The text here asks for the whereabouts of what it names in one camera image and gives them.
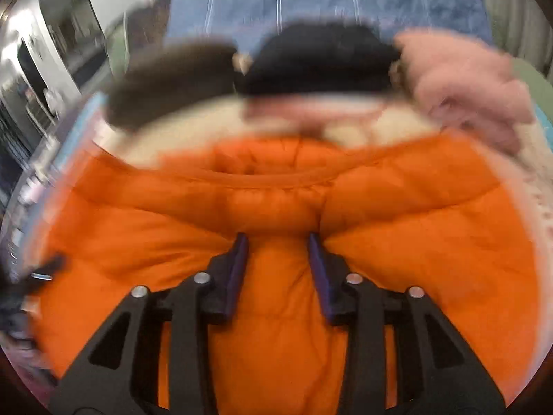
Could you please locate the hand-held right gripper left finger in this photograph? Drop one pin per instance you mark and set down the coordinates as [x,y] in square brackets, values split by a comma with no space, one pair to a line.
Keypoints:
[235,268]

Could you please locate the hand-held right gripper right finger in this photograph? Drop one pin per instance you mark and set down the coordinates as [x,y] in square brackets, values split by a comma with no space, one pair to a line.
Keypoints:
[319,272]

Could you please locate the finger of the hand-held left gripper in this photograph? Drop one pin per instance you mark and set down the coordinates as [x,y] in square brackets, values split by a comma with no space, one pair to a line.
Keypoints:
[39,274]

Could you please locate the orange puffer jacket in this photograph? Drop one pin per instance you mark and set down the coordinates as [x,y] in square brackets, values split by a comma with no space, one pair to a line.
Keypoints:
[276,207]

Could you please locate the brown fleece garment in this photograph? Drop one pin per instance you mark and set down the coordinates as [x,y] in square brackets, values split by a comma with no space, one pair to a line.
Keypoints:
[173,82]

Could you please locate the black puffer garment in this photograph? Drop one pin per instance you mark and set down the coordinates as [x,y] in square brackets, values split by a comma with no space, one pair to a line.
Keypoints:
[319,60]

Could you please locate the pink fleece garment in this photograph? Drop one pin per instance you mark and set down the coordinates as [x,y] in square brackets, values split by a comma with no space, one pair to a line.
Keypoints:
[466,86]

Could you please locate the green padded headboard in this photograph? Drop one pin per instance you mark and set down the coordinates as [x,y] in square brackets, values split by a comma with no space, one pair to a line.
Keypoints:
[116,39]

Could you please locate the dark floral bedsheet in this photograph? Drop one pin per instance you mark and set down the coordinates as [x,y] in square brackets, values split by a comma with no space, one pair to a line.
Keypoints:
[160,13]

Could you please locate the green pillow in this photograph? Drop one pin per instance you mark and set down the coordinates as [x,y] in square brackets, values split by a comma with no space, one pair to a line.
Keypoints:
[531,82]

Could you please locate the grey curtain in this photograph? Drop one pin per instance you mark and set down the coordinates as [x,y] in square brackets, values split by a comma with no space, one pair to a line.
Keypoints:
[514,17]

